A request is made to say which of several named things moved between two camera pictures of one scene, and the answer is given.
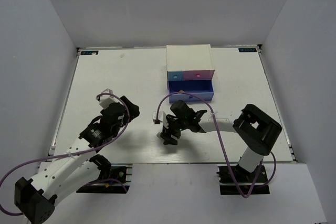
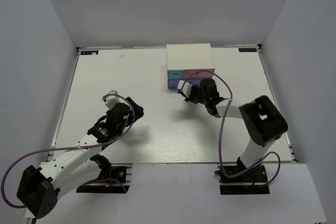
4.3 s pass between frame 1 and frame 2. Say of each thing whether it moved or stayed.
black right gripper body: moved
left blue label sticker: stayed
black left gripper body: stayed
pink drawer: stayed
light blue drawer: stayed
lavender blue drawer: moved
